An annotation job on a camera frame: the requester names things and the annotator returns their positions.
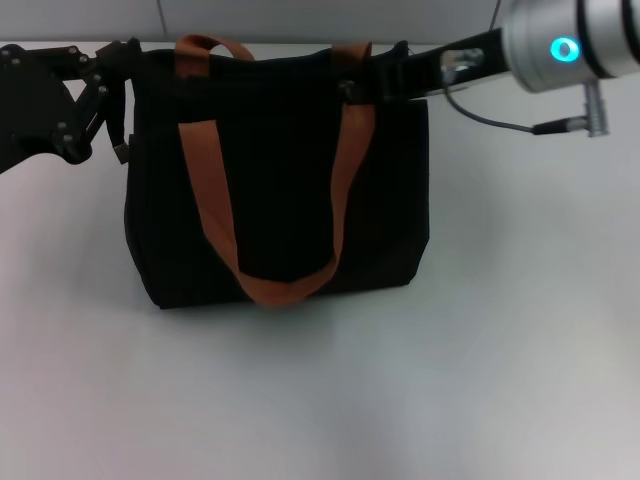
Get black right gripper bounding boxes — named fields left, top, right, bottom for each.
left=359, top=29, right=514, bottom=104

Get black cable with silver plugs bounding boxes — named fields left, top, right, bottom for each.
left=439, top=47, right=610, bottom=139

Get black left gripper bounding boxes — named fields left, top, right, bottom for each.
left=0, top=39, right=142, bottom=175

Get black food bag orange handles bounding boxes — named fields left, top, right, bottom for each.
left=102, top=33, right=432, bottom=311

